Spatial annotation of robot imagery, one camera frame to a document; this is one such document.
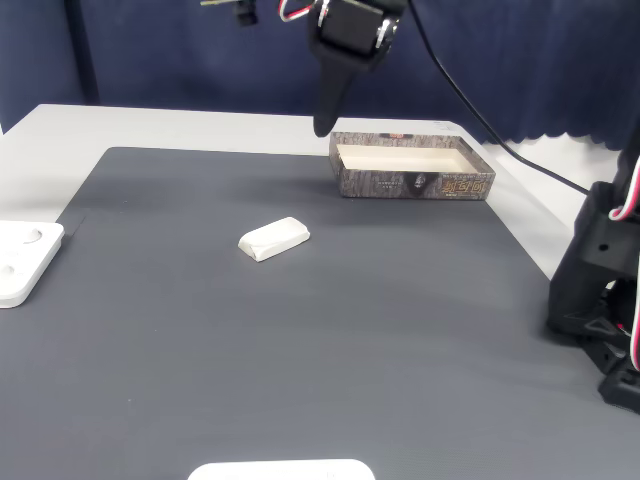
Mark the dark blue curtain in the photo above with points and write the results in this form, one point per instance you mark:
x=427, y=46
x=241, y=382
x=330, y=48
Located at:
x=150, y=50

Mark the white block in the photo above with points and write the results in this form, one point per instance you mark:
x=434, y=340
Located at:
x=275, y=237

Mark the grey table mat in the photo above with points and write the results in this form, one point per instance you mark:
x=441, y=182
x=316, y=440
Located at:
x=300, y=350

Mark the printed cardboard box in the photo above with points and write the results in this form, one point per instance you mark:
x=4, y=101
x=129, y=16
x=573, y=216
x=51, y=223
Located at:
x=390, y=187

